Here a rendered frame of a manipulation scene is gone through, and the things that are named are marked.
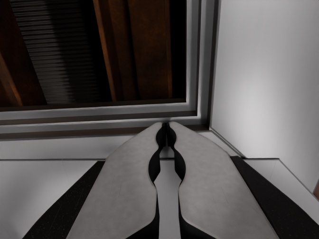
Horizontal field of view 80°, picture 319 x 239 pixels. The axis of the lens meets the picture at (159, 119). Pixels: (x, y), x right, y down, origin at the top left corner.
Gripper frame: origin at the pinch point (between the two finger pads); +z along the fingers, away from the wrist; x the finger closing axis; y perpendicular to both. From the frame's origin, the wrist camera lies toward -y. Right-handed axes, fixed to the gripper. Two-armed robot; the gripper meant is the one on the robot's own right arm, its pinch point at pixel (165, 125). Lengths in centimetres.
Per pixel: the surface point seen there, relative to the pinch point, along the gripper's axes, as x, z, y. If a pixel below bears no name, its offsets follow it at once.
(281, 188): 9.1, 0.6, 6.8
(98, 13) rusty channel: -6.6, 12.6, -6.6
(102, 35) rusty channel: -6.6, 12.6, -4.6
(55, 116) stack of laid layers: -8.7, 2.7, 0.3
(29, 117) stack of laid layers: -10.8, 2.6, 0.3
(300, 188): 10.7, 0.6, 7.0
